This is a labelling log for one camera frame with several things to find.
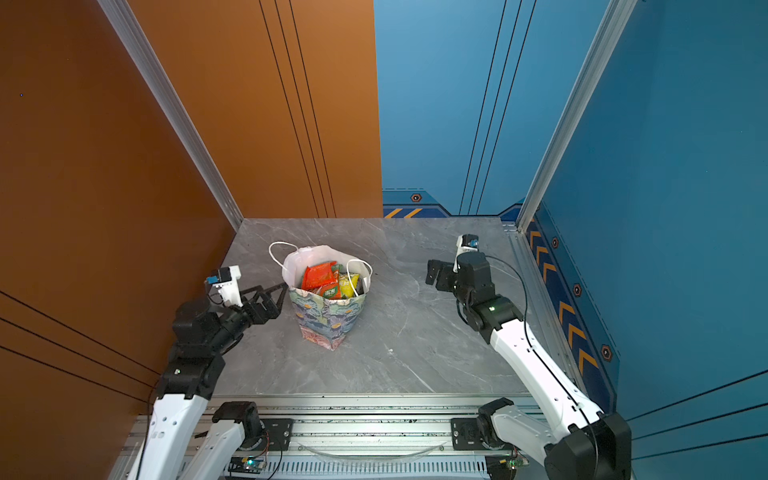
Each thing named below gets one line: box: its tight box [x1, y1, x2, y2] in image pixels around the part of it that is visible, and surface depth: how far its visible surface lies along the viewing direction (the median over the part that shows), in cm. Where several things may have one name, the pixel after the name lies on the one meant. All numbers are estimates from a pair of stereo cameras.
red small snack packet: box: [301, 261, 338, 290], surface depth 83 cm
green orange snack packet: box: [320, 281, 342, 299], surface depth 79 cm
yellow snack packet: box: [340, 274, 360, 299], surface depth 81 cm
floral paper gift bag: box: [269, 241, 373, 350], surface depth 78 cm
